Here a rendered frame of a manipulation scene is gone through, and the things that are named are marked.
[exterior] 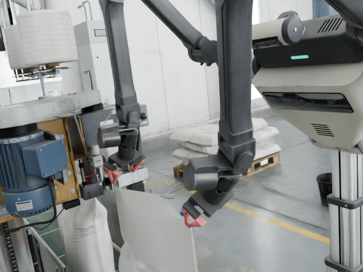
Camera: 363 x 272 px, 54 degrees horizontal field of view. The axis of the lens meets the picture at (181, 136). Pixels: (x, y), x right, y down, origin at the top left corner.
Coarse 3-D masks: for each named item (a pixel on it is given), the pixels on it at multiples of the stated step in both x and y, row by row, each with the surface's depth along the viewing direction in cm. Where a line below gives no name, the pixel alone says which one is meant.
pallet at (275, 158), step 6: (270, 156) 462; (276, 156) 470; (270, 162) 473; (276, 162) 472; (174, 168) 464; (180, 168) 456; (252, 168) 442; (258, 168) 456; (264, 168) 457; (174, 174) 467; (180, 174) 463; (246, 174) 438
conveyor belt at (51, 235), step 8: (32, 216) 291; (40, 216) 289; (48, 216) 287; (56, 216) 285; (48, 224) 273; (56, 224) 271; (40, 232) 260; (48, 232) 258; (56, 232) 257; (48, 240) 246; (56, 240) 244; (56, 248) 233; (64, 256) 221; (64, 264) 212
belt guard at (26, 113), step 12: (60, 96) 127; (72, 96) 122; (84, 96) 129; (96, 96) 138; (0, 108) 102; (12, 108) 98; (24, 108) 100; (36, 108) 103; (48, 108) 108; (60, 108) 115; (72, 108) 121; (0, 120) 98; (12, 120) 98; (24, 120) 100; (36, 120) 103
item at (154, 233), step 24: (120, 192) 134; (144, 192) 127; (120, 216) 137; (144, 216) 111; (168, 216) 105; (144, 240) 114; (168, 240) 107; (192, 240) 100; (120, 264) 130; (144, 264) 117; (168, 264) 110; (192, 264) 103
